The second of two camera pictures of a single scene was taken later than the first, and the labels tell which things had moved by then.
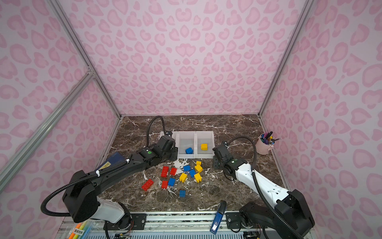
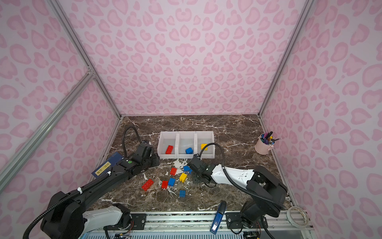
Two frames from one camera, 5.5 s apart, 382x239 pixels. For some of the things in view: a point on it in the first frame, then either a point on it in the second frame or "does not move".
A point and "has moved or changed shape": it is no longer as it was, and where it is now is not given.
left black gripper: x=175 y=153 → x=156 y=159
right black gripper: x=215 y=160 → x=194 y=180
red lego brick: x=164 y=184 does not move
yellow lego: x=204 y=147 does not move
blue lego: x=189 y=151 does not move
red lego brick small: x=173 y=171 does not move
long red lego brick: x=147 y=184 does not move
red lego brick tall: x=164 y=172 has moved or changed shape
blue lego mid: x=171 y=181 does not move
